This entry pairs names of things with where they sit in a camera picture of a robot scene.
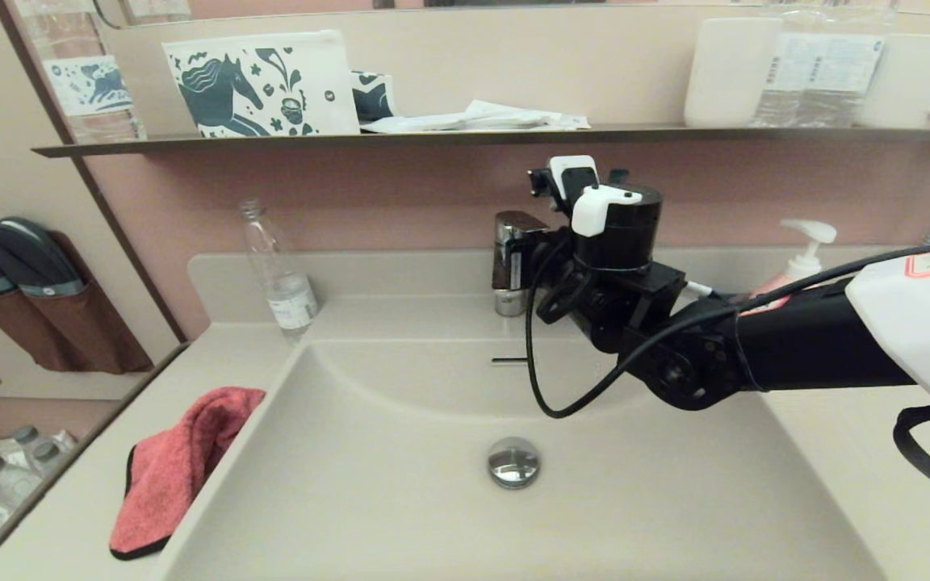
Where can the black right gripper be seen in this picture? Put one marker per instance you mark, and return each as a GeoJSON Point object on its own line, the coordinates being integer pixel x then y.
{"type": "Point", "coordinates": [566, 282]}

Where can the chrome faucet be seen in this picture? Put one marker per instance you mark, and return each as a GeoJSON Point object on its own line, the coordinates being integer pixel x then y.
{"type": "Point", "coordinates": [507, 274]}

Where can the pink cloth black trim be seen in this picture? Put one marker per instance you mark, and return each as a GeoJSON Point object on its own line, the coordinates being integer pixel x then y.
{"type": "Point", "coordinates": [174, 476]}

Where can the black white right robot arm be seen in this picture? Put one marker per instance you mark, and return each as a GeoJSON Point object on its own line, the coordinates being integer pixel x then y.
{"type": "Point", "coordinates": [820, 339]}

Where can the beige sink basin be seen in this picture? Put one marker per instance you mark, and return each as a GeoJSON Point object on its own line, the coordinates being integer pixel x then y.
{"type": "Point", "coordinates": [400, 484]}

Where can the white paper packets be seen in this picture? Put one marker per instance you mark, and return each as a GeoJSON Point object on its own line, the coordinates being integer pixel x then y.
{"type": "Point", "coordinates": [473, 119]}

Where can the chrome drain stopper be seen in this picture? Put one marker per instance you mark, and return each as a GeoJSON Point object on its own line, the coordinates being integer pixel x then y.
{"type": "Point", "coordinates": [513, 464]}

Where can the pink soap pump bottle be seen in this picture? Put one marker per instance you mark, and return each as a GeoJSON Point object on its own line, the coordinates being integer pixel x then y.
{"type": "Point", "coordinates": [808, 258]}

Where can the small blue white pouch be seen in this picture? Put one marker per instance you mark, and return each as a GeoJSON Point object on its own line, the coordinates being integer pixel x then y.
{"type": "Point", "coordinates": [372, 97]}

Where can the slim clear plastic bottle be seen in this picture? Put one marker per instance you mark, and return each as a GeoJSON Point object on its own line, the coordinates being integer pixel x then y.
{"type": "Point", "coordinates": [291, 303]}

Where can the clear bottle white label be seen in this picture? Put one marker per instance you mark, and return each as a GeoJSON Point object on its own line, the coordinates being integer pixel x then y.
{"type": "Point", "coordinates": [852, 73]}
{"type": "Point", "coordinates": [788, 73]}

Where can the white pouch blue horse print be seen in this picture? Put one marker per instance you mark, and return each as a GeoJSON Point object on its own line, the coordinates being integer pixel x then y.
{"type": "Point", "coordinates": [271, 81]}

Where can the large clear bottle horse label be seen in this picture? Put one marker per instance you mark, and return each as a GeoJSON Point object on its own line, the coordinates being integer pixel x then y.
{"type": "Point", "coordinates": [85, 89]}

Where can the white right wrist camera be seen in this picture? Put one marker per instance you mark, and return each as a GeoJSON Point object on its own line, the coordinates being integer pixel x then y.
{"type": "Point", "coordinates": [576, 179]}

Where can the dark metal wall shelf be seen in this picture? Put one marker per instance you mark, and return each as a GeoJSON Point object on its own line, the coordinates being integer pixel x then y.
{"type": "Point", "coordinates": [433, 139]}

